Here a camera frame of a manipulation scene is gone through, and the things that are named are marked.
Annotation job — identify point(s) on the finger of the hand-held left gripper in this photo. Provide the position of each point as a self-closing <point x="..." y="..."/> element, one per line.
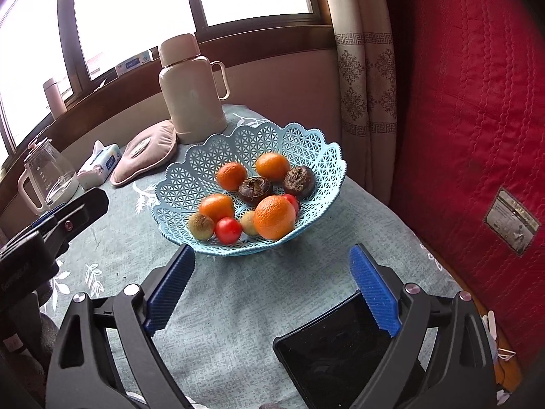
<point x="50" y="216"/>
<point x="81" y="213"/>

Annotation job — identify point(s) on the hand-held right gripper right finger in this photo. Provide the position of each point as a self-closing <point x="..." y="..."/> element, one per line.
<point x="374" y="289"/>

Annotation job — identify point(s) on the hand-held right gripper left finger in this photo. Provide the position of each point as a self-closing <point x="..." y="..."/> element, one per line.
<point x="170" y="294"/>

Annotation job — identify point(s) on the brown kiwi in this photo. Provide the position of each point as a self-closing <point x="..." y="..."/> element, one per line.
<point x="201" y="226"/>

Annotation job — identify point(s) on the red cherry tomato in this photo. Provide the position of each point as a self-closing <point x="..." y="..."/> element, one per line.
<point x="228" y="230"/>
<point x="293" y="202"/>

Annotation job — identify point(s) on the small oval orange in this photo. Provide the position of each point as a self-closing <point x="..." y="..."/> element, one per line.
<point x="217" y="206"/>

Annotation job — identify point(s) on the brown longan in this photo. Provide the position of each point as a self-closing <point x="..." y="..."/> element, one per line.
<point x="248" y="221"/>

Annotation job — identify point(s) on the light blue plastic basket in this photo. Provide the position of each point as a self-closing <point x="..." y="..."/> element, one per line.
<point x="191" y="170"/>

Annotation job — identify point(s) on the bumpy tangerine with stem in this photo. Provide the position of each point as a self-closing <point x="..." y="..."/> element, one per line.
<point x="274" y="217"/>

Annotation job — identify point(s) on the small dark mangosteen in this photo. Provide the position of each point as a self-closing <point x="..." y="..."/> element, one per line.
<point x="299" y="182"/>

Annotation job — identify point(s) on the dark orange tangerine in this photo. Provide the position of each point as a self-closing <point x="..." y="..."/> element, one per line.
<point x="231" y="175"/>

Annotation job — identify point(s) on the large dark mangosteen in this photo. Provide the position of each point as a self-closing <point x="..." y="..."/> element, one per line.
<point x="254" y="189"/>

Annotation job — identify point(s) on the large smooth orange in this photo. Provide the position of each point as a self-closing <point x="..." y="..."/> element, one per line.
<point x="272" y="166"/>

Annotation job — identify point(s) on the white blue tissue pack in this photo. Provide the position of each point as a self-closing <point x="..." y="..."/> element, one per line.
<point x="100" y="164"/>

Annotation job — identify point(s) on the black tablet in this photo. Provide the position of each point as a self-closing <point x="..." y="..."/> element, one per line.
<point x="332" y="358"/>

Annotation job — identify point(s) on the pink hot water bag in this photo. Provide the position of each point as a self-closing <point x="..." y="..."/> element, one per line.
<point x="144" y="153"/>

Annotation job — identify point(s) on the pink tumbler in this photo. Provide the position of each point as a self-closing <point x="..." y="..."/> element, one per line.
<point x="54" y="98"/>

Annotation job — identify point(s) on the blue white box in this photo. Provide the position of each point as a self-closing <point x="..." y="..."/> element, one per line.
<point x="134" y="61"/>

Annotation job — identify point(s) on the cream thermos jug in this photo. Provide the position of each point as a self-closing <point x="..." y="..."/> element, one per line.
<point x="191" y="93"/>

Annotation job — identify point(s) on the red quilt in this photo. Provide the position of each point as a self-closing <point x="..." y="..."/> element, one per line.
<point x="468" y="93"/>

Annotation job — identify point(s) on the patterned beige curtain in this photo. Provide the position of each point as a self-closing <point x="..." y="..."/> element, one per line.
<point x="366" y="72"/>

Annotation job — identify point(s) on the brown wooden window frame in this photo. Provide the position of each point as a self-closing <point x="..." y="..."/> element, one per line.
<point x="70" y="17"/>

